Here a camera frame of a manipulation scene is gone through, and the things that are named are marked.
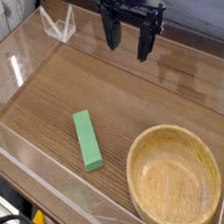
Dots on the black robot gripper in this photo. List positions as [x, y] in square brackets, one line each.
[134, 12]

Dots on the green rectangular block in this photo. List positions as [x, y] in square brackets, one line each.
[87, 140]

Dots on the brown wooden bowl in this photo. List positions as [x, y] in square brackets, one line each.
[173, 177]

